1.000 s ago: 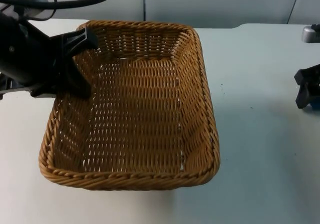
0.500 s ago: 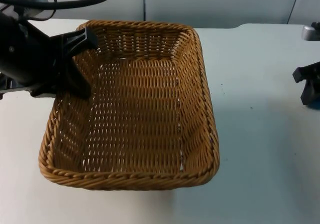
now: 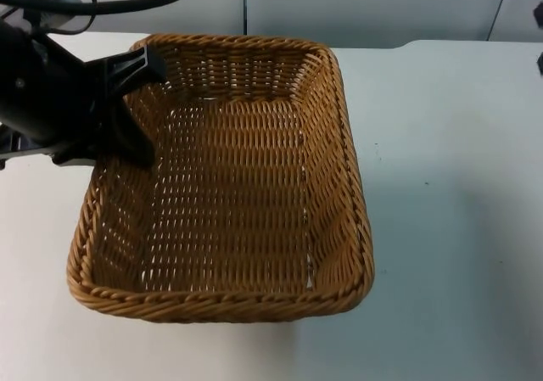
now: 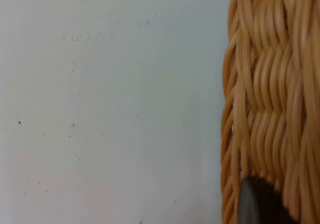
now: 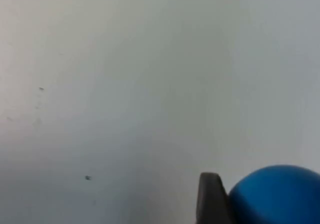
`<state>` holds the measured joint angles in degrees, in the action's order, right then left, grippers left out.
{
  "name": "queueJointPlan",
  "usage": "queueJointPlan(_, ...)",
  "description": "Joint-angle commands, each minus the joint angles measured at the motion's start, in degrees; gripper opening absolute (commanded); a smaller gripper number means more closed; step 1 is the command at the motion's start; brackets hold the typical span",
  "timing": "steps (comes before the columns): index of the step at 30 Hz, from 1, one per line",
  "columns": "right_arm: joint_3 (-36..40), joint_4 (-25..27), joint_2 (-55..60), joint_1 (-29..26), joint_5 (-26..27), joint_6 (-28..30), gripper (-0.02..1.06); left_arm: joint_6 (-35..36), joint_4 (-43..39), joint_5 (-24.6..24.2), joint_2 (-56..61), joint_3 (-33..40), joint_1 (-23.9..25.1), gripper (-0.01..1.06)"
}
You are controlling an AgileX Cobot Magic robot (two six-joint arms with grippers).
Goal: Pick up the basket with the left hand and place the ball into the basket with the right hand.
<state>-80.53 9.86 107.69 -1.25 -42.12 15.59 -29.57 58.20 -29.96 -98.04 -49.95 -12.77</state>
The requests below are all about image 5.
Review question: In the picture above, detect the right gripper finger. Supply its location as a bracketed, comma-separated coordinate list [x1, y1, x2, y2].
[196, 172, 236, 224]

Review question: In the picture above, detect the blue ball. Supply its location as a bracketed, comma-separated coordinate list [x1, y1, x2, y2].
[228, 164, 320, 224]

